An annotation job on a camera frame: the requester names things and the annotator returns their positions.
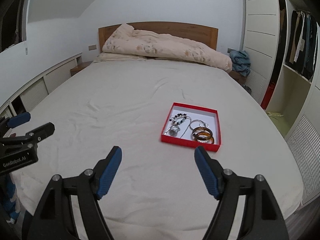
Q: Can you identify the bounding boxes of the open shelf unit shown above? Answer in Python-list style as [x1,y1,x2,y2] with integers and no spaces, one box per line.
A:
[267,0,319,206]

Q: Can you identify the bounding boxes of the wooden nightstand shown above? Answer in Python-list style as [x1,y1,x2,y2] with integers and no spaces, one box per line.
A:
[70,61,92,76]

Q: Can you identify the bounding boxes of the dark brown bangle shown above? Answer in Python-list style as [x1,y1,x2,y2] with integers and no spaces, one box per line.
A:
[192,126,213,137]

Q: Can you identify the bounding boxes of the white bed sheet mattress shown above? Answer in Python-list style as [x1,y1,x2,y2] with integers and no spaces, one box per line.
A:
[13,60,303,239]

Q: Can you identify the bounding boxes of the red jewelry box tray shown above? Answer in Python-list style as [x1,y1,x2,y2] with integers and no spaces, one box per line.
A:
[161,102,221,152]

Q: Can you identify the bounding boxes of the amber resin bangle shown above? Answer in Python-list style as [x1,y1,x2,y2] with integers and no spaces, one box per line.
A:
[193,132,215,144]

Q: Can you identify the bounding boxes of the silver chain necklace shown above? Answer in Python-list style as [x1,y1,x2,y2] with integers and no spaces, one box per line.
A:
[178,115,193,139]

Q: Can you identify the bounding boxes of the hanging clothes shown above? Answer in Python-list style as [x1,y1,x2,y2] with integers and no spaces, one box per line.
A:
[285,10,318,80]

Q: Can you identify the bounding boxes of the white wardrobe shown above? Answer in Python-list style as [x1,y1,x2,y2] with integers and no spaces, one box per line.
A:
[243,0,280,103]

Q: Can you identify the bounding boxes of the cream pillow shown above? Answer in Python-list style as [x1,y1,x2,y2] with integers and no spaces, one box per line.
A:
[93,53,147,63]

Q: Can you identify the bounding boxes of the pink floral duvet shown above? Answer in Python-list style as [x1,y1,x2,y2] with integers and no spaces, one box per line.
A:
[98,23,232,73]

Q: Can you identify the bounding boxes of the white low cabinet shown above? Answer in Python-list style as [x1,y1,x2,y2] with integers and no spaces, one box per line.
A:
[1,53,82,117]

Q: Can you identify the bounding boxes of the red object by wardrobe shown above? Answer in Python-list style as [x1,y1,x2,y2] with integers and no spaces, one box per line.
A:
[260,82,276,110]

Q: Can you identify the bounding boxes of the silver watch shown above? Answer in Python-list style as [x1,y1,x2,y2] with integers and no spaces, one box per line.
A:
[168,125,181,137]

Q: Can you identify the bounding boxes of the wooden headboard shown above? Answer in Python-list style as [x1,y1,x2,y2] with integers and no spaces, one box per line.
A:
[98,21,219,54]

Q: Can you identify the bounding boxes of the thin silver bangle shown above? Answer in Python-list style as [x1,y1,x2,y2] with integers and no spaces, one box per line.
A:
[189,119,209,130]

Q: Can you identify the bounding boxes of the blue towel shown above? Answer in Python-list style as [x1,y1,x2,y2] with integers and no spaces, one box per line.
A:
[229,50,251,77]

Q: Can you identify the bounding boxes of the blue gloved left hand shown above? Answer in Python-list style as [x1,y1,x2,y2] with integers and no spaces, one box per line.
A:
[1,174,21,225]

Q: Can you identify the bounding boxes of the black white bead bracelet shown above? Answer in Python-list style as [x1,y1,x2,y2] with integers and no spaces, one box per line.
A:
[170,113,189,126]

